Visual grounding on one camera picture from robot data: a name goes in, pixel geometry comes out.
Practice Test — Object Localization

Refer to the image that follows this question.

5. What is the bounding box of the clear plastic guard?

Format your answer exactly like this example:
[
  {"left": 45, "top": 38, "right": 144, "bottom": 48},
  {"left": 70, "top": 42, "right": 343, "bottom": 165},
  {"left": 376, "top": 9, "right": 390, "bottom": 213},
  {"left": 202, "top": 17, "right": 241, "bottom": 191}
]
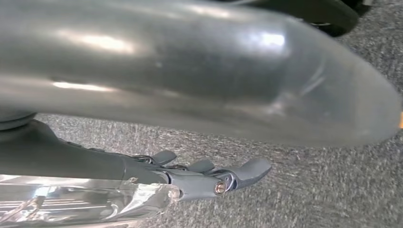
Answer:
[{"left": 0, "top": 174, "right": 182, "bottom": 228}]

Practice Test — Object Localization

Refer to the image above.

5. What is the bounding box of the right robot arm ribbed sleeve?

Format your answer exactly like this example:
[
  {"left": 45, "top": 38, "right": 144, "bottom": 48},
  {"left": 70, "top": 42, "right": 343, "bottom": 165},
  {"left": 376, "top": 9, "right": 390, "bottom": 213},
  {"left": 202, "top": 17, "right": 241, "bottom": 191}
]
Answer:
[{"left": 0, "top": 108, "right": 38, "bottom": 131}]

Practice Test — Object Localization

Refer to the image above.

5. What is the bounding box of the silver robot body shell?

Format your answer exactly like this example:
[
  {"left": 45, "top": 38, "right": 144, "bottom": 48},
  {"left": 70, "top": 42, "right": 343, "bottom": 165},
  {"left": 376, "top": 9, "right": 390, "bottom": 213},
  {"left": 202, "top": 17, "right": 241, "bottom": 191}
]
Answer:
[{"left": 0, "top": 0, "right": 403, "bottom": 149}]

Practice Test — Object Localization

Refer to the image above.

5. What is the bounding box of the black robot mobile base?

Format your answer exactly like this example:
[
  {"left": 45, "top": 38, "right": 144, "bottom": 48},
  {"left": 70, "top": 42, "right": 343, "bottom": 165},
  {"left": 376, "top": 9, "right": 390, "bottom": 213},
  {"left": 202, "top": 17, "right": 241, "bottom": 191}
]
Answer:
[{"left": 249, "top": 0, "right": 372, "bottom": 38}]

